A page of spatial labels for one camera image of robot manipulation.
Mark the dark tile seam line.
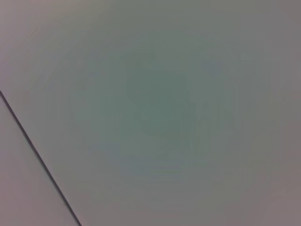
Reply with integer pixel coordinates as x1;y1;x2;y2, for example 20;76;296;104
0;90;82;226

